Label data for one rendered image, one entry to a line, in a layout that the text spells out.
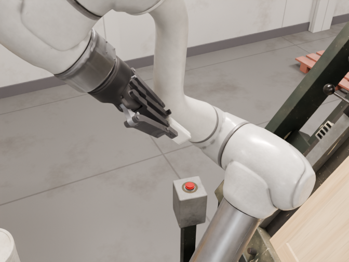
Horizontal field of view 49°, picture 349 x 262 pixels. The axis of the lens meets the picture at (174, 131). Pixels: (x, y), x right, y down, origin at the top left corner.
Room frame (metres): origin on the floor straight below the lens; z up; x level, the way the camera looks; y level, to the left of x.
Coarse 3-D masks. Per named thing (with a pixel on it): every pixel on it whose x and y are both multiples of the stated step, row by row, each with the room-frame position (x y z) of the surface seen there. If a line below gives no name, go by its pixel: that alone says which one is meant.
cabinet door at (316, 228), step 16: (336, 176) 0.92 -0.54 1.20; (320, 192) 0.91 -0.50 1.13; (336, 192) 0.88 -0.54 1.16; (304, 208) 0.90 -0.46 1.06; (320, 208) 0.87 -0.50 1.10; (336, 208) 0.84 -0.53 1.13; (288, 224) 0.90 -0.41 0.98; (304, 224) 0.86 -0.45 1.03; (320, 224) 0.83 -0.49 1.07; (336, 224) 0.80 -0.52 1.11; (272, 240) 0.89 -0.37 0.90; (288, 240) 0.85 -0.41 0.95; (304, 240) 0.81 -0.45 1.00; (320, 240) 0.78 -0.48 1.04; (336, 240) 0.75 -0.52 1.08; (288, 256) 0.80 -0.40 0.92; (304, 256) 0.77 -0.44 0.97; (320, 256) 0.74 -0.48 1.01; (336, 256) 0.71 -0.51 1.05
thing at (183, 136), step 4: (168, 120) 0.57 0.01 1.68; (172, 124) 0.57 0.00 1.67; (176, 124) 0.58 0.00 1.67; (176, 128) 0.57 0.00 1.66; (180, 128) 0.58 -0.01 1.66; (180, 132) 0.58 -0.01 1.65; (184, 132) 0.58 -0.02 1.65; (180, 136) 0.58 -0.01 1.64; (184, 136) 0.58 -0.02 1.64; (188, 136) 0.58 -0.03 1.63; (176, 140) 0.58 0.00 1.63; (180, 140) 0.58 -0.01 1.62; (184, 140) 0.58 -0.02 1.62; (180, 144) 0.58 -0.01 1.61
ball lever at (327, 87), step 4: (328, 84) 1.08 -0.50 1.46; (324, 88) 1.07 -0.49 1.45; (328, 88) 1.06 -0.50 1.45; (332, 88) 1.06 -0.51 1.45; (324, 92) 1.07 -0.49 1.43; (328, 92) 1.06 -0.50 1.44; (332, 92) 1.06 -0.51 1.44; (336, 92) 1.07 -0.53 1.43; (340, 96) 1.06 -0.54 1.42; (344, 100) 1.05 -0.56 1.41; (348, 100) 1.05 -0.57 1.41
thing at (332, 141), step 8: (344, 120) 1.04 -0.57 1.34; (336, 128) 1.04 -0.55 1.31; (344, 128) 1.02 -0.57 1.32; (328, 136) 1.04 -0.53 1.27; (336, 136) 1.02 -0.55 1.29; (344, 136) 1.02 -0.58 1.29; (320, 144) 1.04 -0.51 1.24; (328, 144) 1.02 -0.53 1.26; (336, 144) 1.01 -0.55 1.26; (312, 152) 1.03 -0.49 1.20; (320, 152) 1.01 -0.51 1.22; (328, 152) 1.01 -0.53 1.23; (312, 160) 1.01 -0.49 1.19; (320, 160) 1.00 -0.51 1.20; (272, 216) 0.96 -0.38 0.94; (264, 224) 0.96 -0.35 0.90
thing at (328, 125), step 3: (327, 123) 1.10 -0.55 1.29; (330, 123) 1.08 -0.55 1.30; (324, 126) 1.09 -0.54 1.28; (327, 126) 1.09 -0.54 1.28; (330, 126) 1.10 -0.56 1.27; (321, 129) 1.09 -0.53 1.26; (324, 129) 1.09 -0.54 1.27; (327, 129) 1.10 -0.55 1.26; (318, 132) 1.09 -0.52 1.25; (321, 132) 1.09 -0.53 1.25; (324, 132) 1.10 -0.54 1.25; (315, 135) 1.09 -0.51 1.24; (318, 135) 1.09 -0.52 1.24; (321, 135) 1.07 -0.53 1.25; (324, 135) 1.08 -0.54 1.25; (318, 138) 1.07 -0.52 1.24; (321, 138) 1.08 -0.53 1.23
